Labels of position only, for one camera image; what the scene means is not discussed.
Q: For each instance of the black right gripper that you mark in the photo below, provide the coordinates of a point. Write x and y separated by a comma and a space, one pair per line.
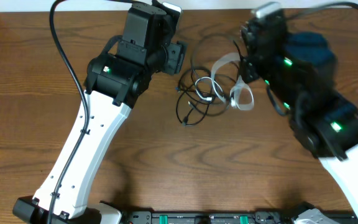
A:
248, 60

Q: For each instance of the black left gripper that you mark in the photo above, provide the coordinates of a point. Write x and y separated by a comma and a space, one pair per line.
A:
175, 58

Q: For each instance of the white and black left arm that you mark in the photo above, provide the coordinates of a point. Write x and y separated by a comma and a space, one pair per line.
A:
115, 79

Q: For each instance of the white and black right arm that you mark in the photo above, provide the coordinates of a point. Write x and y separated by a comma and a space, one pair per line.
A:
298, 69

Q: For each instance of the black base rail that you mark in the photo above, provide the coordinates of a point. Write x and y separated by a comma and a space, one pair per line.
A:
147, 217

